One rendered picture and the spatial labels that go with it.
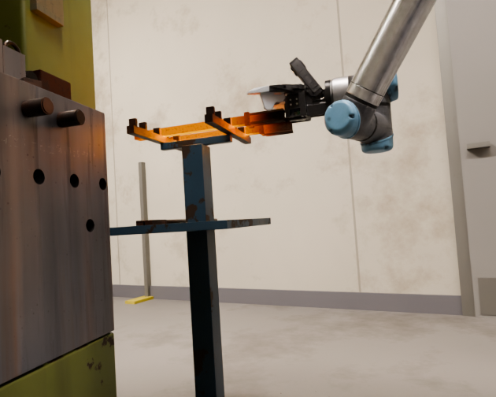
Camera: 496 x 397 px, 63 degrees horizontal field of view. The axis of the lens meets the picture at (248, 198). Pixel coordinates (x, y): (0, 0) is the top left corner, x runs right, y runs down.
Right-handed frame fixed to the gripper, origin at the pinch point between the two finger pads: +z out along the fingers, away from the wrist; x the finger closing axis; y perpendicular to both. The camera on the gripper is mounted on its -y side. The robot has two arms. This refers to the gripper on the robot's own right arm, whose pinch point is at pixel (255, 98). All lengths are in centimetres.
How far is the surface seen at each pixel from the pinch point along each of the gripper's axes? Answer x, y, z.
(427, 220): 189, 40, -56
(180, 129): -1.4, 5.7, 21.7
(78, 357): -43, 54, 22
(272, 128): 11.5, 5.8, -1.3
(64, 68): -19.8, -9.4, 43.9
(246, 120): -2.3, 6.2, 2.2
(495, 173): 176, 14, -94
